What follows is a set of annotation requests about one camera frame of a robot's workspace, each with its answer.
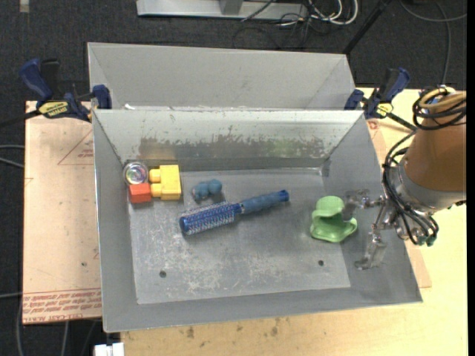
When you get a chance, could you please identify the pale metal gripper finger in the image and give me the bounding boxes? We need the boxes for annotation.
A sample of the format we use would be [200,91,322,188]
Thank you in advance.
[342,188,372,222]
[354,231,387,271]

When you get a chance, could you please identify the light green plastic toy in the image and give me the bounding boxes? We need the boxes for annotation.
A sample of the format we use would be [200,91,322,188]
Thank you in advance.
[309,195,358,244]

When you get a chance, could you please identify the grey metal bin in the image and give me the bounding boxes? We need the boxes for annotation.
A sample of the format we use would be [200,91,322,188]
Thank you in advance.
[87,42,424,334]

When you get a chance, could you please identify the blue hairbrush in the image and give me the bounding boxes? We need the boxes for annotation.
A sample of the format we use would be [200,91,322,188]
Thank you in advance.
[178,188,290,237]

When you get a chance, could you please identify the blue toy animal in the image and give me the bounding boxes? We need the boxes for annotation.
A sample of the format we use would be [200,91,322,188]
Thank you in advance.
[191,179,224,203]

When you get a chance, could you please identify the yellow toy building block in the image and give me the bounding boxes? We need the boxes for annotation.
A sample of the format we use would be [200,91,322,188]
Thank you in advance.
[148,164,183,201]

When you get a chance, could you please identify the red-orange cube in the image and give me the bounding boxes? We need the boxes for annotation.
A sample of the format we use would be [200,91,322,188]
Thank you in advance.
[128,182,153,205]

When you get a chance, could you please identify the clear glass round jar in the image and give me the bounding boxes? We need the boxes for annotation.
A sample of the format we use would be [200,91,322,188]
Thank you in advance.
[122,160,150,187]

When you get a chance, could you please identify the brown cardboard board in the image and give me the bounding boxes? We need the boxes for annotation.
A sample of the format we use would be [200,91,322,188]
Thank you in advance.
[22,100,433,326]

